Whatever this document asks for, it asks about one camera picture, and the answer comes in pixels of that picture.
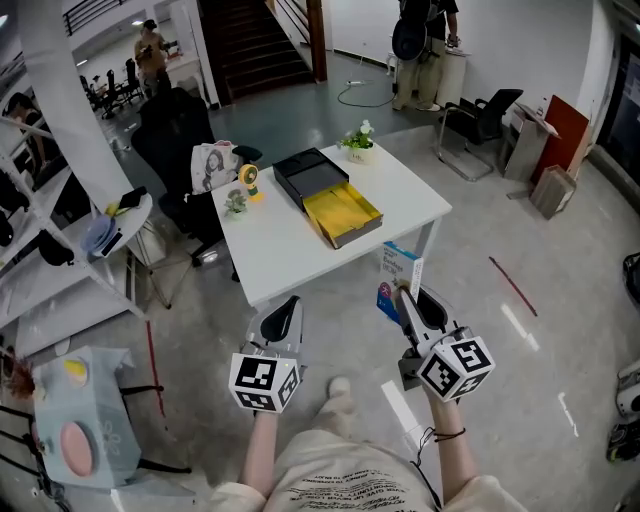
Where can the white flower potted plant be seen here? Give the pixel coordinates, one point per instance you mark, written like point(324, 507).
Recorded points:
point(359, 142)

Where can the yellow desk fan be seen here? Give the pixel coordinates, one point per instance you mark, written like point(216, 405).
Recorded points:
point(248, 179)

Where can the person's right forearm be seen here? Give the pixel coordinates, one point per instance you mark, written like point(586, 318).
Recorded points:
point(457, 460)

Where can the white counter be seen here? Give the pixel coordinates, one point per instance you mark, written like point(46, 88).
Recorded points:
point(454, 80)

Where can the red stick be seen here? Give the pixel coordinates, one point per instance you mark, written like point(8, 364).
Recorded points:
point(515, 287)
point(155, 370)

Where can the black metal stand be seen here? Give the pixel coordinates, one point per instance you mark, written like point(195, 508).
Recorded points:
point(150, 430)

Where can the black wrist band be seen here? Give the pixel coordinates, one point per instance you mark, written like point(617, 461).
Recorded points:
point(450, 435)

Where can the black and yellow object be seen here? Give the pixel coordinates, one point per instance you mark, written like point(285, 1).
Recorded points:
point(129, 199)

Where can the blue white box of bandages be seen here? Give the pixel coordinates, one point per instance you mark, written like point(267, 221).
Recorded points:
point(392, 267)

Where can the light blue box pink circle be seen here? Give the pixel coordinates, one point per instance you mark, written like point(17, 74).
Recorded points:
point(85, 425)

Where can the white round side table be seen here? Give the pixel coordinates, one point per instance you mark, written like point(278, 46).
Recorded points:
point(137, 220)

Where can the dark wooden staircase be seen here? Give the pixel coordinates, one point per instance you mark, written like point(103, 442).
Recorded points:
point(260, 45)

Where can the red-brown board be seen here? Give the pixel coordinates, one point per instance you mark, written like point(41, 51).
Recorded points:
point(565, 135)

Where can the white shelving rack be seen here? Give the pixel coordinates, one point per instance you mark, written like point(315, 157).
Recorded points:
point(45, 300)

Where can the black box yellow drawer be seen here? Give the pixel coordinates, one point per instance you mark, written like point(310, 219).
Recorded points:
point(320, 182)

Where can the person's leg and shoe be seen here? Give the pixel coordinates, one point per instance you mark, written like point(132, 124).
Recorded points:
point(337, 400)

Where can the portrait print cushion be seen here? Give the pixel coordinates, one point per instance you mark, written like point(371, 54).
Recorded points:
point(212, 167)

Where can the group of black office chairs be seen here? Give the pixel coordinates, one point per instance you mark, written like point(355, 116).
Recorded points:
point(112, 90)

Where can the white background desk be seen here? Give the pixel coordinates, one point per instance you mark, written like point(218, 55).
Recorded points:
point(182, 70)

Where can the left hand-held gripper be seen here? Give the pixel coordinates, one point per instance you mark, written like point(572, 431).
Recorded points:
point(265, 375)

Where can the pale blue hat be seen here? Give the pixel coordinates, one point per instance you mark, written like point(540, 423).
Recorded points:
point(97, 235)

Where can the black cantilever chair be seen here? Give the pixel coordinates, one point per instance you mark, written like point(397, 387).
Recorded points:
point(487, 120)

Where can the person's beige printed shirt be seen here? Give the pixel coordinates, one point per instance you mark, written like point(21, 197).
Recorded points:
point(350, 480)

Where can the black high-back office chair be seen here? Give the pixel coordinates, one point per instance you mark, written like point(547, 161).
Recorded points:
point(172, 135)

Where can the small green potted plant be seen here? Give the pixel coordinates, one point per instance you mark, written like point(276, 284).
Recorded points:
point(235, 202)

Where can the black round bag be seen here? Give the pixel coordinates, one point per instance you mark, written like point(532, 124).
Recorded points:
point(409, 40)

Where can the dried red flowers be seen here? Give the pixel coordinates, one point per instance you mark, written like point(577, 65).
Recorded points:
point(17, 377)

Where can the white round machine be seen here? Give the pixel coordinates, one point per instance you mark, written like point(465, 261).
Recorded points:
point(629, 387)

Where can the green and black object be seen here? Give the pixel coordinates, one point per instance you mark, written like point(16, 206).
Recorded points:
point(624, 442)

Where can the person's left forearm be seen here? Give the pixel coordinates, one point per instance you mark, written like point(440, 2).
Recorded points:
point(260, 450)

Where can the black and white device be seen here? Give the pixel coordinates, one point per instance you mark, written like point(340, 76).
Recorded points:
point(111, 244)

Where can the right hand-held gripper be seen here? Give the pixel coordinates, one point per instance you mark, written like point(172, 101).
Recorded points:
point(452, 367)

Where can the grey cabinet panel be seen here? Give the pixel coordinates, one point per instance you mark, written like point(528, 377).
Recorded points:
point(525, 150)

